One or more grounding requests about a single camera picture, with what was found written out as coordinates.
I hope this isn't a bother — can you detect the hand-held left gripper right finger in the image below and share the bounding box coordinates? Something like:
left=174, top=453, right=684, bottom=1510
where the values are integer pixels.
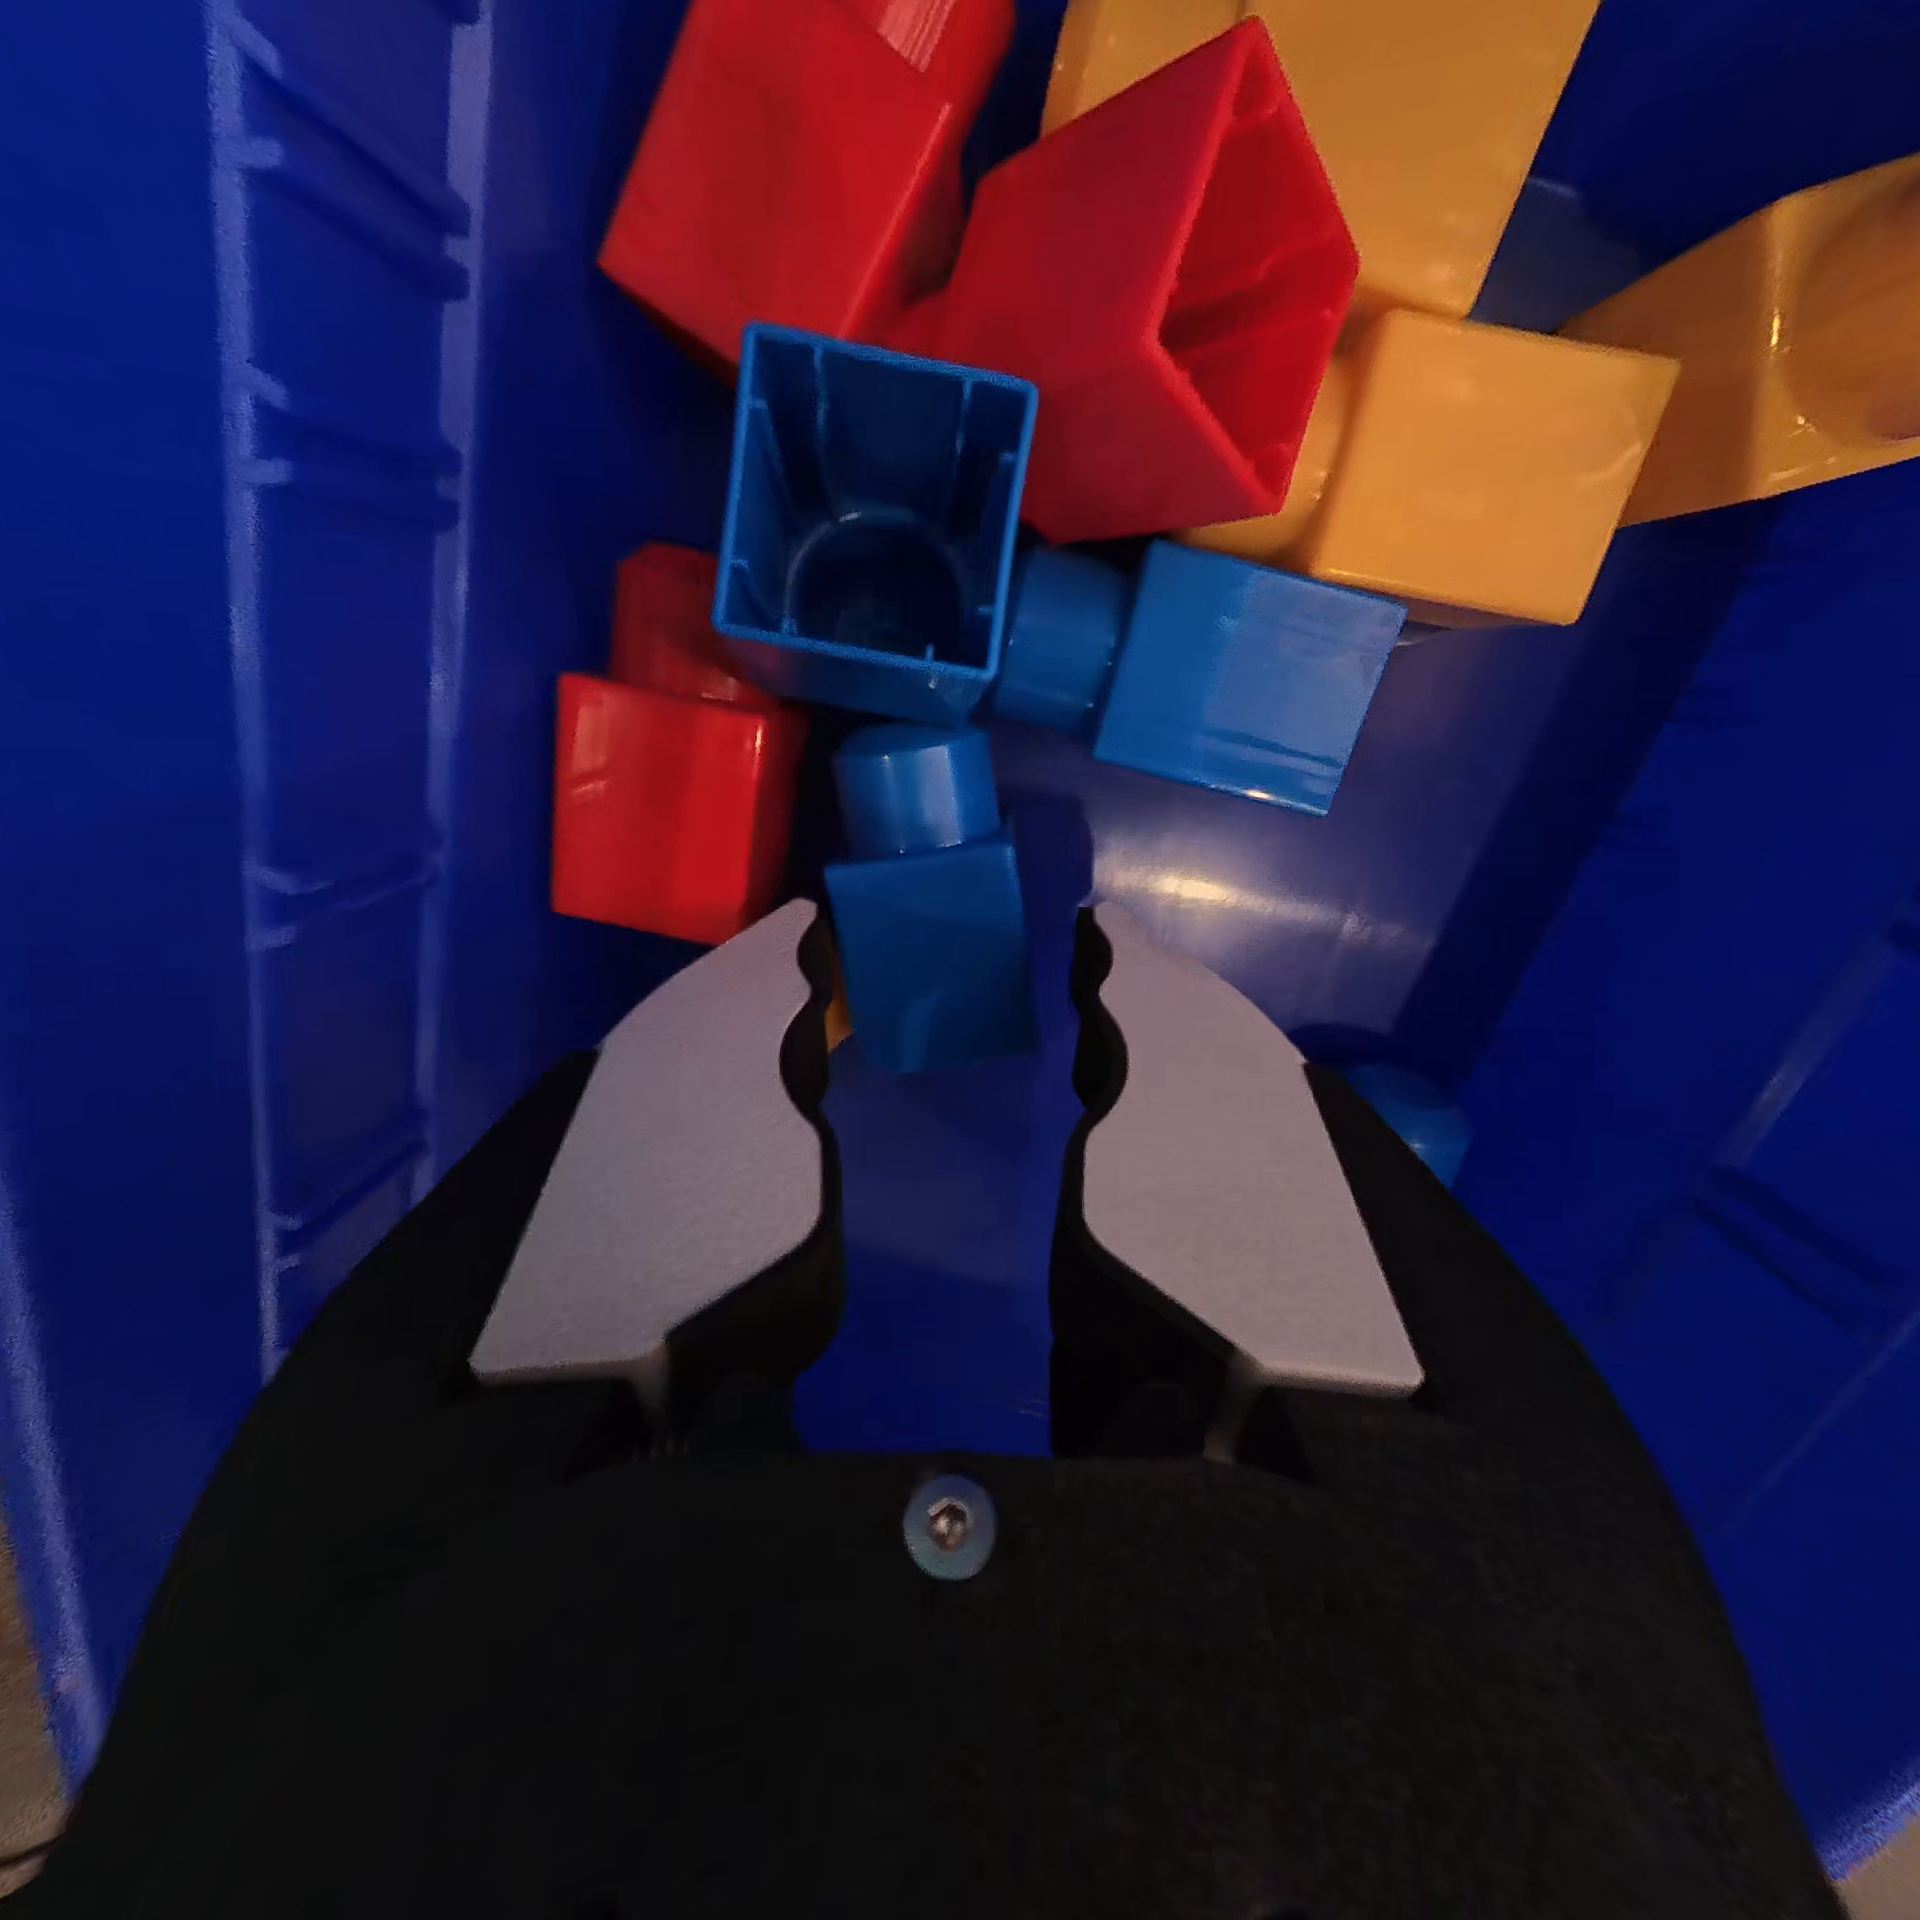
left=1048, top=904, right=1425, bottom=1453

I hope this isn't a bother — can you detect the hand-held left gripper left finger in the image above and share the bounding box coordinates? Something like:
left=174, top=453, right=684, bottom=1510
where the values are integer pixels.
left=469, top=902, right=840, bottom=1432

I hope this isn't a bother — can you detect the blue plastic bin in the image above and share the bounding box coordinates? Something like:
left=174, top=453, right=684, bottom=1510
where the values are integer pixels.
left=0, top=0, right=1920, bottom=1883

